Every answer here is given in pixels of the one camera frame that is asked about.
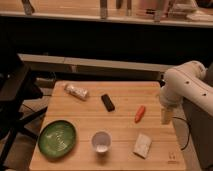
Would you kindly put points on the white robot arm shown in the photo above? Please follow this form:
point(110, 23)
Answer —
point(185, 81)

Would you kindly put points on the white sponge block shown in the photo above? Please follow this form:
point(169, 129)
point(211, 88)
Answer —
point(142, 145)

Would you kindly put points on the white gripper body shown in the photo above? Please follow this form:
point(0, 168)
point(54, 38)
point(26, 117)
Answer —
point(169, 98)

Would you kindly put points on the black stand left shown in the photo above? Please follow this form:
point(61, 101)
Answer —
point(17, 84)

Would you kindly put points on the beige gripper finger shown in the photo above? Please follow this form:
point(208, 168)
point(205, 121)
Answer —
point(167, 114)

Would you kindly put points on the white paper cup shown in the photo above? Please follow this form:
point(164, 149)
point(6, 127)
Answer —
point(101, 142)

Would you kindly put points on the green ceramic bowl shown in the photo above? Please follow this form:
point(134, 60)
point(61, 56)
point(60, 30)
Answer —
point(57, 139)

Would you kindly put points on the black rectangular bar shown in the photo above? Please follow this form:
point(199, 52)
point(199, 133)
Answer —
point(107, 102)

